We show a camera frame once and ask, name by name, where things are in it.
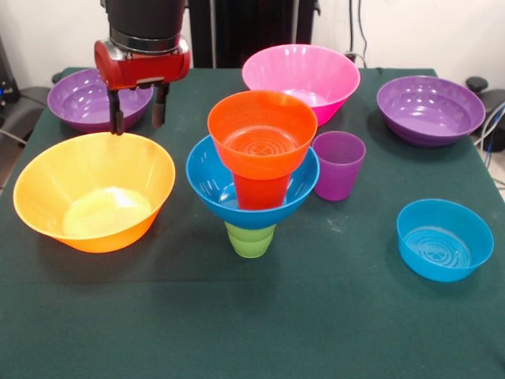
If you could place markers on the orange plastic bowl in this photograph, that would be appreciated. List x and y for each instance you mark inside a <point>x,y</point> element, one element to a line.
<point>260,162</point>

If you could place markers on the purple plastic bowl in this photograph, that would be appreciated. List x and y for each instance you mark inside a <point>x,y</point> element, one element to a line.
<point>79,114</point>
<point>430,120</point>

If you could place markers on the orange plastic cup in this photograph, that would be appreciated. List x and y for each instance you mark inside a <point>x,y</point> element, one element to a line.
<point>260,193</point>

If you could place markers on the dark green table cloth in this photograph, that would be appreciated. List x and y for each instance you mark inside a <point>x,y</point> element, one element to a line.
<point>252,316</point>

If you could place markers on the low blue plastic bowl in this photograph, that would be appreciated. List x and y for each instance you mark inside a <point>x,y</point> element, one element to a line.
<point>434,266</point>

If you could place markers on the black device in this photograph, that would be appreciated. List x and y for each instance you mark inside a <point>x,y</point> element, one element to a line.
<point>8,91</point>

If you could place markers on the yellow plastic bowl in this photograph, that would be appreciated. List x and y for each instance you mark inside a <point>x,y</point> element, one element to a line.
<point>98,213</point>

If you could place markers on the green plastic cup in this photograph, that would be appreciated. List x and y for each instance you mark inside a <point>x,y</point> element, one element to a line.
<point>248,246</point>

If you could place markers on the pink plastic bowl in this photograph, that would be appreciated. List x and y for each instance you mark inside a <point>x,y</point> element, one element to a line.
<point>327,75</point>

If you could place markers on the black round knob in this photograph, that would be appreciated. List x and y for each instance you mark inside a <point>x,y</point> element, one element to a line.
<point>476,83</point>

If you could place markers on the purple plastic cup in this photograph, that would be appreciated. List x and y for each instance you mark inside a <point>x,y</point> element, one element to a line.
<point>341,181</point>

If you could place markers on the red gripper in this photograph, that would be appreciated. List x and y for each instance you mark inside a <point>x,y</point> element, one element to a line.
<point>146,71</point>

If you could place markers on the deep blue plastic bowl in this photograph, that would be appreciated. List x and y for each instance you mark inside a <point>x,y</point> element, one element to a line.
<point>205,185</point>

